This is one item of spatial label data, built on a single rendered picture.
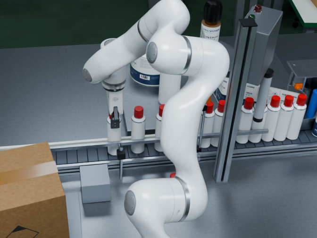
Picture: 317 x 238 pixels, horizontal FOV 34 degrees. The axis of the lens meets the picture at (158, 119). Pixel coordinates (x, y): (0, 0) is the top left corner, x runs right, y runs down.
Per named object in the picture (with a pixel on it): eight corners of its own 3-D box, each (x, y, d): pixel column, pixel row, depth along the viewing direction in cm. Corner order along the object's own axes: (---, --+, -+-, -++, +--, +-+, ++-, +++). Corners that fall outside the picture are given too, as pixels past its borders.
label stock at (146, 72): (122, 67, 242) (122, 40, 233) (159, 56, 250) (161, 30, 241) (143, 90, 229) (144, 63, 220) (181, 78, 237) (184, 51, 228)
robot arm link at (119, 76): (110, 88, 171) (131, 77, 176) (110, 54, 163) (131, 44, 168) (94, 77, 176) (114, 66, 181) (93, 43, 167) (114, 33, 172)
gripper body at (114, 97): (126, 90, 174) (126, 115, 182) (122, 72, 182) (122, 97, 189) (104, 91, 173) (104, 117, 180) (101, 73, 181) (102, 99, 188)
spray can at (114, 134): (120, 146, 201) (120, 104, 188) (121, 155, 197) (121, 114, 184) (106, 147, 200) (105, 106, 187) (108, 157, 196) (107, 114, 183)
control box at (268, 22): (272, 61, 178) (283, 11, 166) (258, 87, 166) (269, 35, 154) (244, 53, 181) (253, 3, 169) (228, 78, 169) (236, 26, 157)
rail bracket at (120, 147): (122, 166, 200) (123, 134, 189) (125, 181, 194) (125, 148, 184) (114, 167, 199) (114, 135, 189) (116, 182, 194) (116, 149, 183)
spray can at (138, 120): (143, 144, 202) (145, 103, 189) (145, 154, 199) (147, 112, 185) (129, 145, 202) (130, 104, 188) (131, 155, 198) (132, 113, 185)
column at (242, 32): (224, 174, 199) (253, 18, 156) (227, 182, 196) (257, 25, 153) (212, 174, 199) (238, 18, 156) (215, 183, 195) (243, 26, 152)
